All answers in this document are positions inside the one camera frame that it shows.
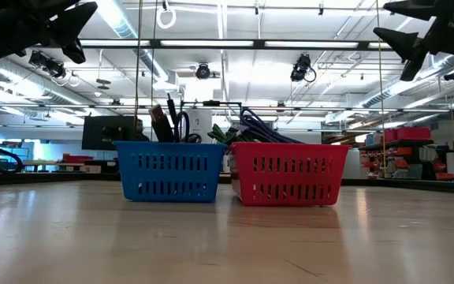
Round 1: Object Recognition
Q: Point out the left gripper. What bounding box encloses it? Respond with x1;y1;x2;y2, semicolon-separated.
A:
0;0;99;80

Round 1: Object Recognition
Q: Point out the blue plastic basket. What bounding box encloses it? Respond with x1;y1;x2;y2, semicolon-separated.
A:
113;140;228;204

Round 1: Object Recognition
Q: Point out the dark blue braided cable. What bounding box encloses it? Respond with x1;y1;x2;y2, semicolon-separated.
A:
233;108;305;144

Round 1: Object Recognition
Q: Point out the red plastic basket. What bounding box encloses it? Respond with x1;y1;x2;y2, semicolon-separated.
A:
229;141;352;207

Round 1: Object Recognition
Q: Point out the thin vertical pole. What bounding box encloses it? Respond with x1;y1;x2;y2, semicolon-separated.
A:
374;0;388;178
132;0;144;142

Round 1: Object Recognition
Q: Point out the black monitor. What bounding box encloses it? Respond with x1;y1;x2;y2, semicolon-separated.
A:
81;115;137;151

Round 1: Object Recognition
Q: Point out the large red bin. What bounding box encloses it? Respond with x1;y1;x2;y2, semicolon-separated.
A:
396;126;432;141

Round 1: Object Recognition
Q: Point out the black storage shelf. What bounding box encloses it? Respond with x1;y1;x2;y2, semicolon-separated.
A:
363;125;454;181

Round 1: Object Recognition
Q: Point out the person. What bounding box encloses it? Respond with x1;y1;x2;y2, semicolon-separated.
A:
134;118;151;142

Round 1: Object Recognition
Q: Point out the red crate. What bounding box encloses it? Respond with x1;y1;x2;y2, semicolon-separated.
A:
63;153;95;164

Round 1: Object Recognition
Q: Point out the black overhead beam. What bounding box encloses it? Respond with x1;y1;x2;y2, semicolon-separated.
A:
79;38;393;51

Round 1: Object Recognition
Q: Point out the white banner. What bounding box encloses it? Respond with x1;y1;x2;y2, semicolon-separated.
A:
189;109;214;143

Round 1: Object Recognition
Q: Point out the black rig camera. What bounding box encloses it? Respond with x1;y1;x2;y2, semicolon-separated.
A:
289;54;318;84
28;50;67;79

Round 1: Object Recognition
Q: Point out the silver ventilation duct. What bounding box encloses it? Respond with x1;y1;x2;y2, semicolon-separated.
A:
363;50;454;110
88;0;180;94

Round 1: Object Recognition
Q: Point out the white hanging ring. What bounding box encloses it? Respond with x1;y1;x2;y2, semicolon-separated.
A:
155;6;177;30

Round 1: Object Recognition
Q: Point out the black dome camera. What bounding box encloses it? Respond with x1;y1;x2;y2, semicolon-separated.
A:
195;62;211;80

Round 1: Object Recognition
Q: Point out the black stand frame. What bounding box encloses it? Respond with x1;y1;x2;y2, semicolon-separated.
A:
178;100;244;145

